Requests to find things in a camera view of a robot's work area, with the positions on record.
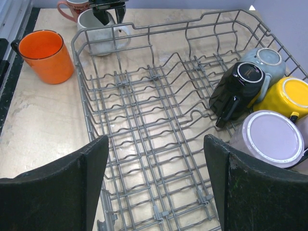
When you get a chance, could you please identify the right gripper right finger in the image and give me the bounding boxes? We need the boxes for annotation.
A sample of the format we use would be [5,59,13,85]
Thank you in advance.
[204,134,308,231]

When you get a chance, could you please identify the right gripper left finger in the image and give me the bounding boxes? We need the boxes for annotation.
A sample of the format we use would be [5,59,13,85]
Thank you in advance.
[0,136,109,231]

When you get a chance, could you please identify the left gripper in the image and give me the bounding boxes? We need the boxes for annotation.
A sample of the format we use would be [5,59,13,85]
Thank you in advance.
[89,0,126,26]

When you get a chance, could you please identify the lavender mug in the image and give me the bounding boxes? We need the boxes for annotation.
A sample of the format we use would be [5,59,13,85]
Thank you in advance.
[229,110,304,168]

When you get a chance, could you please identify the yellow mug black handle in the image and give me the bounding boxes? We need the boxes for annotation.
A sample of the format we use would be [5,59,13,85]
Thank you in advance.
[253,77,308,119]

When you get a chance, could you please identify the white mug black handle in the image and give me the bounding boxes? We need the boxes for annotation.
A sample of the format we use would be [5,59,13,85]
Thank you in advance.
[209,62,265,128]

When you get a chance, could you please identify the purple mug black handle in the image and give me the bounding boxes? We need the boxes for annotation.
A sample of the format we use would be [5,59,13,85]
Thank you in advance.
[295,115,308,149]

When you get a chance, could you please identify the salmon pink mug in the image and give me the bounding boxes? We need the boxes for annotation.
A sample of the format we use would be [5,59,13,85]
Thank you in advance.
[57,0,90,22]

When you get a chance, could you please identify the orange mug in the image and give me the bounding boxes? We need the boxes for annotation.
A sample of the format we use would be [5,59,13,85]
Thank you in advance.
[11,30,74,84]

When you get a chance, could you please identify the grey wire dish rack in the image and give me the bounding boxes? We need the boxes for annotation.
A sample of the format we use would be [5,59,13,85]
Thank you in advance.
[71,10,308,231]

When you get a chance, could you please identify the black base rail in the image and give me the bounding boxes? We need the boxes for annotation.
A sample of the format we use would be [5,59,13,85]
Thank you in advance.
[0,7,41,133]

